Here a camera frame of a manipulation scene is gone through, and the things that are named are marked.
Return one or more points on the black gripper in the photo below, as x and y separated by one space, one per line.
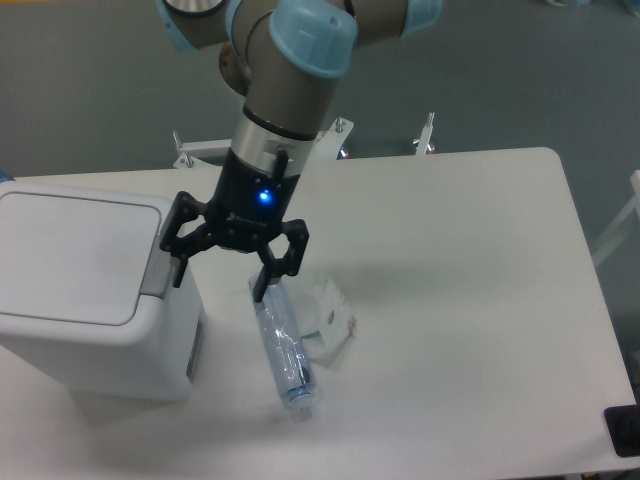
250 205

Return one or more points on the white push-top trash can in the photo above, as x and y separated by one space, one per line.
87 295

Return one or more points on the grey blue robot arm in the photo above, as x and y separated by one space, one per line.
285 58

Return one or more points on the clear plastic water bottle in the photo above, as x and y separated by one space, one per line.
290 365

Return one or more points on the crumpled clear plastic bag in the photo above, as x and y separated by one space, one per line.
325 317

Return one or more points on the blue object at left edge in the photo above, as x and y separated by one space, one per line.
4 176

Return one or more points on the black device at table edge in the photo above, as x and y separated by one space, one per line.
623 426

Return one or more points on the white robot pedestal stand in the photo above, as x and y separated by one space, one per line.
329 144

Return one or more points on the white frame at right edge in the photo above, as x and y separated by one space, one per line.
619 229

